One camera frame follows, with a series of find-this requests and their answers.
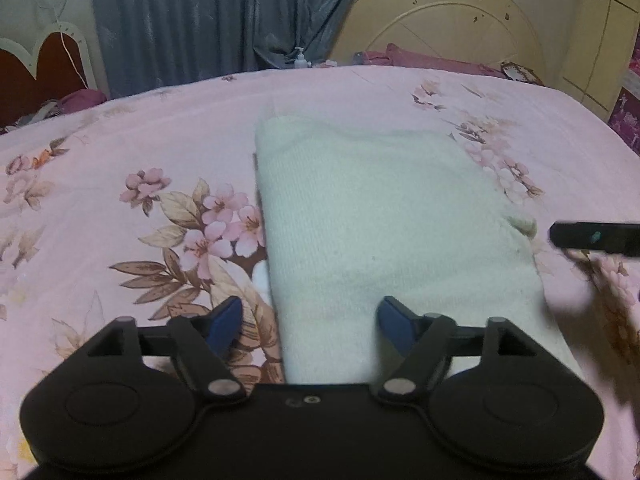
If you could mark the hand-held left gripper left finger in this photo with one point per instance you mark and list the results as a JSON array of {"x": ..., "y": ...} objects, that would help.
[{"x": 225, "y": 322}]

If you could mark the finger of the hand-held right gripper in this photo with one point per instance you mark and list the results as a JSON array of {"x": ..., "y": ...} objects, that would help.
[{"x": 580, "y": 235}]

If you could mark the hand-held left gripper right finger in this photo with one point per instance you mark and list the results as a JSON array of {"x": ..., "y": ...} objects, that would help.
[{"x": 395, "y": 325}]

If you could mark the white towel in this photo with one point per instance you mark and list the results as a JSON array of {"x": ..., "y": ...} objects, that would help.
[{"x": 375, "y": 220}]

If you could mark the patterned clothes pile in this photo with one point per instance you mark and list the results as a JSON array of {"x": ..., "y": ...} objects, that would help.
[{"x": 35, "y": 115}]

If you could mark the magenta printed cloth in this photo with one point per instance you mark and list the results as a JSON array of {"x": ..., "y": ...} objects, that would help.
[{"x": 631, "y": 110}]

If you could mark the dark patterned cushion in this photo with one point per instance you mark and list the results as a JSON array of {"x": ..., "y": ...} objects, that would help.
[{"x": 520, "y": 72}]

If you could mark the pink floral bedsheet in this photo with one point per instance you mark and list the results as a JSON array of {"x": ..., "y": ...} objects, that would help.
[{"x": 125, "y": 150}]

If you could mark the cream cabinet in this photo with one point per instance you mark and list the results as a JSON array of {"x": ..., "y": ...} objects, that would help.
[{"x": 595, "y": 35}]

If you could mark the pink pillow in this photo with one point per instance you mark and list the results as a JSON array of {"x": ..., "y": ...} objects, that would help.
[{"x": 425, "y": 60}]

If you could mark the cream round headboard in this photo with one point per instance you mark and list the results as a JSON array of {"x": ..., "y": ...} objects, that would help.
[{"x": 450, "y": 25}]

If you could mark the white pump bottle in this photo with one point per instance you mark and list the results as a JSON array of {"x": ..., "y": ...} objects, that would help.
[{"x": 301, "y": 61}]

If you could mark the blue-grey curtain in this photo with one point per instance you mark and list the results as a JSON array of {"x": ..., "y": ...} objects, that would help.
[{"x": 175, "y": 20}]

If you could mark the red heart-shaped headboard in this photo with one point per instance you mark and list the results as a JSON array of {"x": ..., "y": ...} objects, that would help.
[{"x": 45, "y": 70}]

